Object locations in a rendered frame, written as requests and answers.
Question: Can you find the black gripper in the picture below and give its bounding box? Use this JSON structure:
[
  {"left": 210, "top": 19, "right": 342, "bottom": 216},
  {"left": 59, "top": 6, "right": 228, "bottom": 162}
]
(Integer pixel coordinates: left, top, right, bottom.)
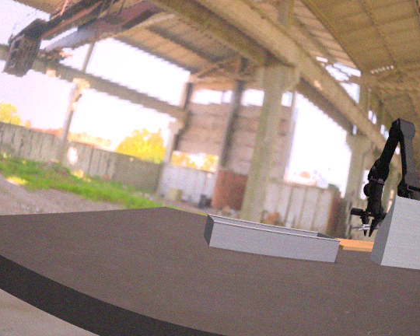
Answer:
[{"left": 350, "top": 196, "right": 387, "bottom": 236}]

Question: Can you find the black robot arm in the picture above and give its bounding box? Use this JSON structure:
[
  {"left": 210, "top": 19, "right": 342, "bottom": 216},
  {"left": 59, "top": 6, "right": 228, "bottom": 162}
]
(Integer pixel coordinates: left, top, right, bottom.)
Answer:
[{"left": 363, "top": 118, "right": 420, "bottom": 201}]

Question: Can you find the wooden board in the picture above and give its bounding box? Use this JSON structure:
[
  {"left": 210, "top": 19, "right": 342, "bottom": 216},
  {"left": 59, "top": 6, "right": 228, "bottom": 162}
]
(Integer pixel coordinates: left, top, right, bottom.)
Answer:
[{"left": 336, "top": 238, "right": 374, "bottom": 252}]

